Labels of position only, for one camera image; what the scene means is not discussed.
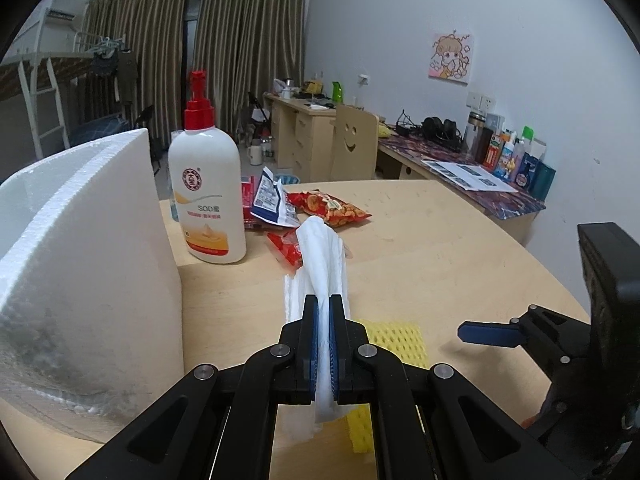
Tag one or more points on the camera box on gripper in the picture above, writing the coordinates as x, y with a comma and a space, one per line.
610, 266

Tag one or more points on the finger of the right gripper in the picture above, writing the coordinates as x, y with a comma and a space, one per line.
490, 334

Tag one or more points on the steel thermos flask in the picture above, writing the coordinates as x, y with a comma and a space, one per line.
473, 134

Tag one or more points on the black folding chair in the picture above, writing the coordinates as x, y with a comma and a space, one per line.
144, 121

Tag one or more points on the white air conditioner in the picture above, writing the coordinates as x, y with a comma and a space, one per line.
60, 16

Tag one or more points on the wooden smiley chair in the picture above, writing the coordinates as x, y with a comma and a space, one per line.
354, 145

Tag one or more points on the brown curtain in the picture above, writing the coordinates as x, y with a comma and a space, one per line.
243, 46
153, 32

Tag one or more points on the orange snack packet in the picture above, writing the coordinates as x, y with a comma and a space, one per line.
333, 211

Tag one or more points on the printed paper sheet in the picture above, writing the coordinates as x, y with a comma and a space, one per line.
468, 177

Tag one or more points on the white lotion pump bottle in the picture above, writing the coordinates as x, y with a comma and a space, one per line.
205, 171

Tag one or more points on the right brown curtain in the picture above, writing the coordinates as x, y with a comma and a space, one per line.
243, 46

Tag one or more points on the white foam box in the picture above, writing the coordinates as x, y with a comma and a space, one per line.
91, 313

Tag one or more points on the left brown curtain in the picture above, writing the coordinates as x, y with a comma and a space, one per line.
153, 32

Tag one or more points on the person's right hand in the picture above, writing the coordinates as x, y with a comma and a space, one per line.
529, 421

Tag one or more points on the teal blue box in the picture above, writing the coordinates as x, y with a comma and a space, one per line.
542, 181

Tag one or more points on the white metal bunk bed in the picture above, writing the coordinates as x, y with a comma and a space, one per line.
35, 73

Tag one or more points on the cartoon girl wall picture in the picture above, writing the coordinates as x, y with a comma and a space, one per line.
451, 57

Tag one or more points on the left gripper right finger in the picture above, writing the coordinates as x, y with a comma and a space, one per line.
433, 423

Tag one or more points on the white cloth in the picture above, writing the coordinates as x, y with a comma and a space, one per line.
322, 275

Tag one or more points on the yellow foam fruit net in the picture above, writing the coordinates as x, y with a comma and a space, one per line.
400, 341

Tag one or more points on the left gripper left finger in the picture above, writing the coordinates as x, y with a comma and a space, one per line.
216, 424

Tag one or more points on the blue white snack packet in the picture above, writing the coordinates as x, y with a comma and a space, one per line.
271, 203

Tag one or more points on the white mug on floor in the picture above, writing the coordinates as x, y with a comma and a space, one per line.
254, 155

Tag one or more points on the patterned table cloth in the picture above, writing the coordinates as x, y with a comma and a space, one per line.
498, 199

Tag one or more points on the black headphones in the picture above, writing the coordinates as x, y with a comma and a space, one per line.
444, 133

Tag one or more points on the red snack packet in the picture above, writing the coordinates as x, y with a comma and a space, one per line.
286, 244

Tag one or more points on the light wooden desk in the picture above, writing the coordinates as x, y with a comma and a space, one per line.
303, 135

